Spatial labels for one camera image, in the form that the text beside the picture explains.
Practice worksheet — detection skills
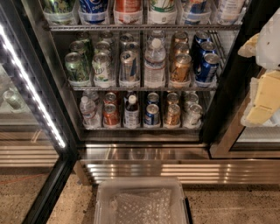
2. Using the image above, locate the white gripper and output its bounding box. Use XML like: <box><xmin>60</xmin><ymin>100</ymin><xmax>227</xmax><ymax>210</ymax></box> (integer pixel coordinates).
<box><xmin>238</xmin><ymin>8</ymin><xmax>280</xmax><ymax>124</ymax></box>

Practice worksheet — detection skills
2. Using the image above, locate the bottom-shelf water bottle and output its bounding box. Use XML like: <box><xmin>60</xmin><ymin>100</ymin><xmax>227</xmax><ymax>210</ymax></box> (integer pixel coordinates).
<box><xmin>80</xmin><ymin>96</ymin><xmax>101</xmax><ymax>129</ymax></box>
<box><xmin>82</xmin><ymin>90</ymin><xmax>100</xmax><ymax>106</ymax></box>

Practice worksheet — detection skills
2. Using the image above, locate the middle-shelf water bottle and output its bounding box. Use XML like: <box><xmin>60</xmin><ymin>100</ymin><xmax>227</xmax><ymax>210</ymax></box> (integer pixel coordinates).
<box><xmin>144</xmin><ymin>38</ymin><xmax>166</xmax><ymax>88</ymax></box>

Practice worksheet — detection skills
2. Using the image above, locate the top-shelf green-white bottle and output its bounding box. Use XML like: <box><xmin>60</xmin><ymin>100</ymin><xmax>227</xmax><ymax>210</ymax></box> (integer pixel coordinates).
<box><xmin>148</xmin><ymin>0</ymin><xmax>176</xmax><ymax>25</ymax></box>

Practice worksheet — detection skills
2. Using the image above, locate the dark bottle white cap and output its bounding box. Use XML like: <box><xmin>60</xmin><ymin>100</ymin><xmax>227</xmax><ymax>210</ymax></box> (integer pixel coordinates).
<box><xmin>124</xmin><ymin>94</ymin><xmax>140</xmax><ymax>129</ymax></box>

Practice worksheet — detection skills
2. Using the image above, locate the top-shelf orange bottle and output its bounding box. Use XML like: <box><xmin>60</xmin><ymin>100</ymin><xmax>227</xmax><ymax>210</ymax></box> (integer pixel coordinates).
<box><xmin>114</xmin><ymin>0</ymin><xmax>143</xmax><ymax>25</ymax></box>

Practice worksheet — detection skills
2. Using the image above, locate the top-shelf blue pepsi bottle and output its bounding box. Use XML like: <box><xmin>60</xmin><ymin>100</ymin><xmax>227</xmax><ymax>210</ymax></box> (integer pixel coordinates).
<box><xmin>79</xmin><ymin>0</ymin><xmax>108</xmax><ymax>24</ymax></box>

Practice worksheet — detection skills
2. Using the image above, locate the top-shelf green bottle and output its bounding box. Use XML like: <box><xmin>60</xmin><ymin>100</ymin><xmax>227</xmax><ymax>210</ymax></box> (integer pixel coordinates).
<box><xmin>43</xmin><ymin>0</ymin><xmax>77</xmax><ymax>25</ymax></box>

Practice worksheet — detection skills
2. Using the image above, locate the glass fridge door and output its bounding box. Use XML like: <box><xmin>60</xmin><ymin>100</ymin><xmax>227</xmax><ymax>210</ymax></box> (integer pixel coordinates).
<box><xmin>0</xmin><ymin>0</ymin><xmax>77</xmax><ymax>224</ymax></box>

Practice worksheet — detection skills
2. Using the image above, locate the front blue pepsi can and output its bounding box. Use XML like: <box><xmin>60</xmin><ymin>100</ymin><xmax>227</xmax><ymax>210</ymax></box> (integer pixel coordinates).
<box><xmin>195</xmin><ymin>52</ymin><xmax>220</xmax><ymax>83</ymax></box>

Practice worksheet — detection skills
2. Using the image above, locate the blue pepsi can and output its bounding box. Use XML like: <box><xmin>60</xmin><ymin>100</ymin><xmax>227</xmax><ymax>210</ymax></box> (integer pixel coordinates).
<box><xmin>195</xmin><ymin>52</ymin><xmax>220</xmax><ymax>83</ymax></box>
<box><xmin>197</xmin><ymin>41</ymin><xmax>216</xmax><ymax>58</ymax></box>

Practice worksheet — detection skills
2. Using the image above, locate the rear silver bottom can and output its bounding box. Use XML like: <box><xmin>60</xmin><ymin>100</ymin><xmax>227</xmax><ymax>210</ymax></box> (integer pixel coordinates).
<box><xmin>184</xmin><ymin>93</ymin><xmax>199</xmax><ymax>109</ymax></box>

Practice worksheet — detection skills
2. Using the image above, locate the silver can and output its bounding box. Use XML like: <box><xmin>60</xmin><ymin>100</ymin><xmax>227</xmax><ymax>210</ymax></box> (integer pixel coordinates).
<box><xmin>184</xmin><ymin>93</ymin><xmax>199</xmax><ymax>109</ymax></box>
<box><xmin>184</xmin><ymin>103</ymin><xmax>202</xmax><ymax>129</ymax></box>

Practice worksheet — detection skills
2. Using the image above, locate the front silver bottom can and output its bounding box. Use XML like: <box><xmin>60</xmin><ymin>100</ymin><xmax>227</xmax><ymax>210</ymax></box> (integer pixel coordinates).
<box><xmin>184</xmin><ymin>103</ymin><xmax>202</xmax><ymax>129</ymax></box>

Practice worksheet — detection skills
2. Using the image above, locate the front gold middle can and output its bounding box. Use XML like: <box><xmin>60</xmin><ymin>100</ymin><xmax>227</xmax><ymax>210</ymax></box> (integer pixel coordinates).
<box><xmin>171</xmin><ymin>53</ymin><xmax>192</xmax><ymax>82</ymax></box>

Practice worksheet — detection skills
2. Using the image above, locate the gold can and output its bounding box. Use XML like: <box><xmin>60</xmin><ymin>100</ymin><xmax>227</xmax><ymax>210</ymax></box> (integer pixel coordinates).
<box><xmin>171</xmin><ymin>53</ymin><xmax>192</xmax><ymax>82</ymax></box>
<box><xmin>167</xmin><ymin>92</ymin><xmax>179</xmax><ymax>105</ymax></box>
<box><xmin>164</xmin><ymin>104</ymin><xmax>180</xmax><ymax>126</ymax></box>
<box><xmin>173</xmin><ymin>42</ymin><xmax>190</xmax><ymax>55</ymax></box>

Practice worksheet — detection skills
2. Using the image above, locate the rear gold bottom can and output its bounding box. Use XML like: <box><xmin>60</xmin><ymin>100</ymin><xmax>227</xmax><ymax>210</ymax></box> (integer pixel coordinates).
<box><xmin>167</xmin><ymin>92</ymin><xmax>179</xmax><ymax>105</ymax></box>

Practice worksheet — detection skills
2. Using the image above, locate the front gold bottom can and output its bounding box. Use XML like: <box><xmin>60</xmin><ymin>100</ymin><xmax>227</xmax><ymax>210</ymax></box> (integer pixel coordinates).
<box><xmin>164</xmin><ymin>104</ymin><xmax>180</xmax><ymax>126</ymax></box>

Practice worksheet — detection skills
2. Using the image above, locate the rear blue bottom can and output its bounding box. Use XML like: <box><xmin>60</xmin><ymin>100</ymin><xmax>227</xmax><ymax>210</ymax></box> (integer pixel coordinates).
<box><xmin>147</xmin><ymin>92</ymin><xmax>159</xmax><ymax>105</ymax></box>

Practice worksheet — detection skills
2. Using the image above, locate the front blue bottom can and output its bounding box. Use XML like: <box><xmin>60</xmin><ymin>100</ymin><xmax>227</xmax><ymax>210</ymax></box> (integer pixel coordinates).
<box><xmin>144</xmin><ymin>104</ymin><xmax>159</xmax><ymax>125</ymax></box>

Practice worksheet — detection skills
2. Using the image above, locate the front silver-blue can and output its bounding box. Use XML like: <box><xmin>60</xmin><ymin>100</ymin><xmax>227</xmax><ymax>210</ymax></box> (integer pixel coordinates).
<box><xmin>120</xmin><ymin>51</ymin><xmax>138</xmax><ymax>82</ymax></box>

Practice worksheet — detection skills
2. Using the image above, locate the rear orange soda can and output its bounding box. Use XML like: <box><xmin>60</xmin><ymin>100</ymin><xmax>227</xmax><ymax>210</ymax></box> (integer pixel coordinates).
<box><xmin>103</xmin><ymin>92</ymin><xmax>117</xmax><ymax>105</ymax></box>

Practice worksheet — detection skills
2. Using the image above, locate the orange soda can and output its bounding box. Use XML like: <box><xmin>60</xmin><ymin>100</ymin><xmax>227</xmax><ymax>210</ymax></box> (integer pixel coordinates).
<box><xmin>103</xmin><ymin>104</ymin><xmax>120</xmax><ymax>127</ymax></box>
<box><xmin>103</xmin><ymin>92</ymin><xmax>117</xmax><ymax>105</ymax></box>

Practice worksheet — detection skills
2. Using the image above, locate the front orange soda can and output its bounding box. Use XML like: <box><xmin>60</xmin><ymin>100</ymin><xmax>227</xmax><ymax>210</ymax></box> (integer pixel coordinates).
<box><xmin>103</xmin><ymin>104</ymin><xmax>120</xmax><ymax>127</ymax></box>

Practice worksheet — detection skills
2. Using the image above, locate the front white-green can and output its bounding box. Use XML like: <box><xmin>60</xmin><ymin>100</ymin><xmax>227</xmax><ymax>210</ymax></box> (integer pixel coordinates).
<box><xmin>92</xmin><ymin>52</ymin><xmax>112</xmax><ymax>82</ymax></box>

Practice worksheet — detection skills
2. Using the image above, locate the white-green can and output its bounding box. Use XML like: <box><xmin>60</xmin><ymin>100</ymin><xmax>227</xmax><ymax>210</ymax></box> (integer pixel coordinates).
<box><xmin>94</xmin><ymin>41</ymin><xmax>111</xmax><ymax>55</ymax></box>
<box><xmin>92</xmin><ymin>52</ymin><xmax>112</xmax><ymax>82</ymax></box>

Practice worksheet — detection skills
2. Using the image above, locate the front green can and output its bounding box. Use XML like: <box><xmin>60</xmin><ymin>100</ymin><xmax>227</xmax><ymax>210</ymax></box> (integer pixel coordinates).
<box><xmin>65</xmin><ymin>52</ymin><xmax>89</xmax><ymax>82</ymax></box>

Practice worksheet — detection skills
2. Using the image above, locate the green can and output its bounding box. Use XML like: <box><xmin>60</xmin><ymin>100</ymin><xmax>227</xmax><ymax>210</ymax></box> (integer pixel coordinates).
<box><xmin>69</xmin><ymin>40</ymin><xmax>88</xmax><ymax>55</ymax></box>
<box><xmin>65</xmin><ymin>52</ymin><xmax>89</xmax><ymax>82</ymax></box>

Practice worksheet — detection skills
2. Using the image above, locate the clear plastic bin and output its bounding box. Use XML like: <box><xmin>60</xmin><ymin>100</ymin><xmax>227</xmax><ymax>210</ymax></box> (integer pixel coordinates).
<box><xmin>94</xmin><ymin>177</ymin><xmax>190</xmax><ymax>224</ymax></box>

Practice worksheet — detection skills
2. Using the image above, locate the LED light strip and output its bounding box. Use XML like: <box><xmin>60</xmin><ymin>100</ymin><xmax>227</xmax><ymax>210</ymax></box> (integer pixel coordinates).
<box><xmin>0</xmin><ymin>24</ymin><xmax>66</xmax><ymax>148</ymax></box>

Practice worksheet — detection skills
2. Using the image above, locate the middle wire shelf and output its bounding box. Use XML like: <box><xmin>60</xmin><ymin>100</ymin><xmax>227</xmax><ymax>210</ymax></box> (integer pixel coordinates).
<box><xmin>71</xmin><ymin>87</ymin><xmax>217</xmax><ymax>92</ymax></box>

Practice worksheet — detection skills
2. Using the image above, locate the wire shelf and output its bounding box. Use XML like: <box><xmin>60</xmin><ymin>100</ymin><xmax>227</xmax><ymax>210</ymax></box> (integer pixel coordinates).
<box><xmin>46</xmin><ymin>24</ymin><xmax>242</xmax><ymax>32</ymax></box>
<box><xmin>71</xmin><ymin>87</ymin><xmax>217</xmax><ymax>92</ymax></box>

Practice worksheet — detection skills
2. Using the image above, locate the upper wire shelf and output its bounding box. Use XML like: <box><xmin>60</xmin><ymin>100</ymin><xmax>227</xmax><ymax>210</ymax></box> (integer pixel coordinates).
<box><xmin>46</xmin><ymin>24</ymin><xmax>242</xmax><ymax>32</ymax></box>

